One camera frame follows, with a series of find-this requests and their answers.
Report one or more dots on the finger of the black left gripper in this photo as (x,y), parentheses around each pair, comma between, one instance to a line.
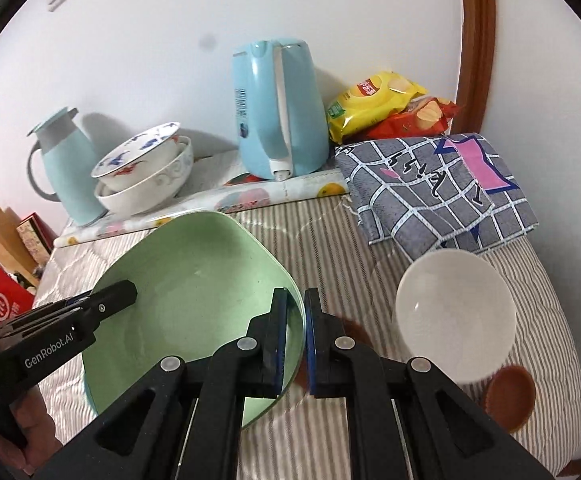
(109,300)

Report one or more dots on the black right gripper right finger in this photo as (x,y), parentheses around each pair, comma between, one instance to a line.
(406,420)

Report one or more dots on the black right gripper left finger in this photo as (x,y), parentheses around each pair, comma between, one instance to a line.
(182,420)

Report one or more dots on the small brown saucer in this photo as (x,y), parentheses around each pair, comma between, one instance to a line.
(510,397)

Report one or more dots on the green square plate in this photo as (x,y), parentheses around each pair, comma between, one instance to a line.
(200,279)

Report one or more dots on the white ceramic bowl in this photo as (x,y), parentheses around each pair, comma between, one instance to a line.
(455,309)

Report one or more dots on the person's left hand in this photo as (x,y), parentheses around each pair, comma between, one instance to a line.
(39,429)

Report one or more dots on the red box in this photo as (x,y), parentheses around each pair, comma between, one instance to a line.
(14,299)

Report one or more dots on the patterned cardboard box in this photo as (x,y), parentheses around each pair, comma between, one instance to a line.
(37,237)

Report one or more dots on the large white porcelain bowl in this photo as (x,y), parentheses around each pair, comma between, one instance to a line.
(152,191)

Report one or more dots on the teal thermos jug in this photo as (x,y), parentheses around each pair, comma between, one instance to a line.
(68,158)

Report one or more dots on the blue patterned porcelain bowl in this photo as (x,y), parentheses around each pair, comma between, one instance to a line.
(139,157)

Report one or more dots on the fruit print plastic mat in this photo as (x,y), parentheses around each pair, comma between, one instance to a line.
(216,183)

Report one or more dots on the grey checked folded cloth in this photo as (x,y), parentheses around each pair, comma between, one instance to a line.
(432,192)

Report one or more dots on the light blue electric kettle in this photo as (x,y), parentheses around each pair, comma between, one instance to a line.
(279,114)

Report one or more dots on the red chips bag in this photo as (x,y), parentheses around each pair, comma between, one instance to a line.
(425,116)

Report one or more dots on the yellow chips bag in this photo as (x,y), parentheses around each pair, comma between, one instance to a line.
(369,102)

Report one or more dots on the brown wooden door frame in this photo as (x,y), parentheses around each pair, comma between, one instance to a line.
(479,31)

